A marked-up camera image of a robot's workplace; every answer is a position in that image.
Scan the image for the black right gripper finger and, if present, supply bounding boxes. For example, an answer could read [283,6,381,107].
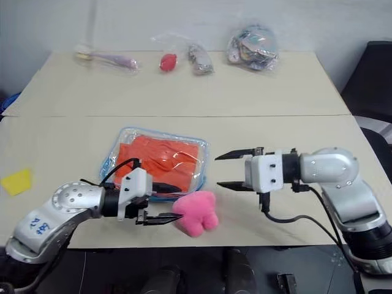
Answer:
[214,148,255,161]
[216,181,246,192]

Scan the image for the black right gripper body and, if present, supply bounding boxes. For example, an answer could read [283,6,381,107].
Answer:
[243,146,266,193]

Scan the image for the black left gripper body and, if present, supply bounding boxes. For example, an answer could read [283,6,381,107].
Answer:
[125,195,154,227]

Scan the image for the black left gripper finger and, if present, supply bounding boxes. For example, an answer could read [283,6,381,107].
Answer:
[143,212,185,227]
[152,182,182,194]

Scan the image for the pink plush toy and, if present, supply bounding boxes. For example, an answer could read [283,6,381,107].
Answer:
[171,190,220,238]

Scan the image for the orange cloth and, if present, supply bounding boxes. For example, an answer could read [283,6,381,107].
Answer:
[113,135,202,194]

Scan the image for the clear blue-trimmed plastic pouch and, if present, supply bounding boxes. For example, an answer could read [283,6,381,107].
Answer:
[100,126,213,203]

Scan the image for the dark rounded shape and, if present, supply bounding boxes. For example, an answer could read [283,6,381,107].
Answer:
[143,265,182,294]
[225,247,255,294]

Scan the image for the bag of grey items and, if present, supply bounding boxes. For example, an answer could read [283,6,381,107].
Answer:
[187,43,215,76]

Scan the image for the clear bag of colourful packets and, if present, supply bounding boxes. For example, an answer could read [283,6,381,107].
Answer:
[225,24,281,74]

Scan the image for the red ball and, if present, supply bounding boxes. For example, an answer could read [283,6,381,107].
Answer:
[158,53,179,73]

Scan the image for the clear toothbrush plastic bag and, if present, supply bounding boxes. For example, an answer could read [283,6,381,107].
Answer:
[72,38,142,75]

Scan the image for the yellow flat card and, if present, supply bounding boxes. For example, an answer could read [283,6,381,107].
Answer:
[0,167,34,197]

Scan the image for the clear crumpled plastic bag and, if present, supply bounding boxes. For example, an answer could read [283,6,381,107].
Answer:
[150,31,216,77]

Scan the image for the purple toothbrush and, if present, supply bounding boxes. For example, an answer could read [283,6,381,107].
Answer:
[75,45,139,70]

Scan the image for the black chair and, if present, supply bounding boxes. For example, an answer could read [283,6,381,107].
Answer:
[339,40,392,185]

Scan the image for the blue object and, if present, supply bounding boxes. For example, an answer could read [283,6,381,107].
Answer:
[0,91,20,116]

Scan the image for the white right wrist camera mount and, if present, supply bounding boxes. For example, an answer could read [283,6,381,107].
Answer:
[250,149,288,194]

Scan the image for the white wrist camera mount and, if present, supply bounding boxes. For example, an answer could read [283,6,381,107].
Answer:
[250,149,288,194]
[118,167,153,221]

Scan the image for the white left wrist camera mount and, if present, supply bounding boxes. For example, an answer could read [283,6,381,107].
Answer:
[118,167,153,221]

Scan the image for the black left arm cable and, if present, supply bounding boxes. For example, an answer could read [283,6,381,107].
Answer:
[80,157,142,188]

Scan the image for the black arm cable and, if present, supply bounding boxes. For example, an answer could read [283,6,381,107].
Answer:
[80,157,142,188]
[258,179,367,294]

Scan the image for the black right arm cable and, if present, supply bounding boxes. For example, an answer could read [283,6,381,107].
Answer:
[258,179,367,294]

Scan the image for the small black bracket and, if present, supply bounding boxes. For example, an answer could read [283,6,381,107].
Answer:
[276,271,298,294]

